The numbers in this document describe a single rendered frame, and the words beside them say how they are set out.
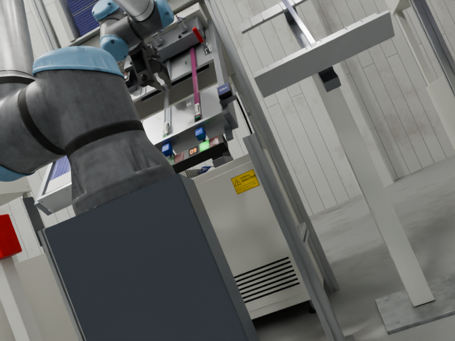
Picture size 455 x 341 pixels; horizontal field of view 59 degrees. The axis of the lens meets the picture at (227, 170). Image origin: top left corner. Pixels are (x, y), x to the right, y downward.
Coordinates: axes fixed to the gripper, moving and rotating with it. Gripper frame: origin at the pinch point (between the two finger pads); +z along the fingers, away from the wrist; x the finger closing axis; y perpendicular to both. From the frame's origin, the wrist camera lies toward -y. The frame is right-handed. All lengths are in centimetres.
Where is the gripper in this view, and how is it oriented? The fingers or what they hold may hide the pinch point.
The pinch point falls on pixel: (166, 88)
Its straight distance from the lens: 144.3
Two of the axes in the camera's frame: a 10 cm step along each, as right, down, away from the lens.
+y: -2.0, -7.9, 5.8
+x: -8.9, 4.0, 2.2
